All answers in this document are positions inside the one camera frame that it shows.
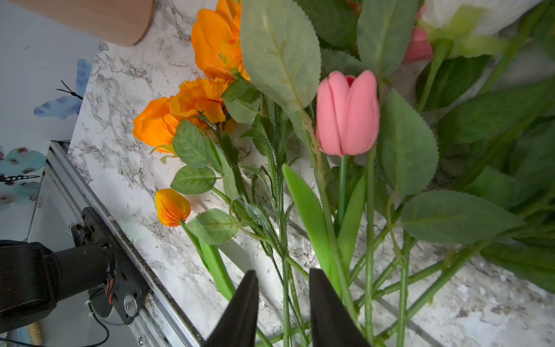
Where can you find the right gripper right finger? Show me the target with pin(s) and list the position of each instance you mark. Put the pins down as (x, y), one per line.
(330, 322)

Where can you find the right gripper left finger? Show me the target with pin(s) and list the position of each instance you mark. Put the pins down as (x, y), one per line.
(238, 324)

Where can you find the pink tulip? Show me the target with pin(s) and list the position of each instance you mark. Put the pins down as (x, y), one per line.
(348, 122)

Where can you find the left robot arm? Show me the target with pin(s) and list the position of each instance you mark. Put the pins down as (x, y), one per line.
(34, 278)

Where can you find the orange ranunculus flower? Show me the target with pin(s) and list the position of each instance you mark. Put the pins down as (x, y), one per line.
(156, 126)

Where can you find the orange carnation flower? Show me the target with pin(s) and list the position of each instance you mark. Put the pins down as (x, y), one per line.
(200, 97)

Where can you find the potted green succulent plant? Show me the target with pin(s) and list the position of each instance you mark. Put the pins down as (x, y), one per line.
(121, 22)

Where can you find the white roses bunch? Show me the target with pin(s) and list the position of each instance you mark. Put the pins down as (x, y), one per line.
(482, 18)

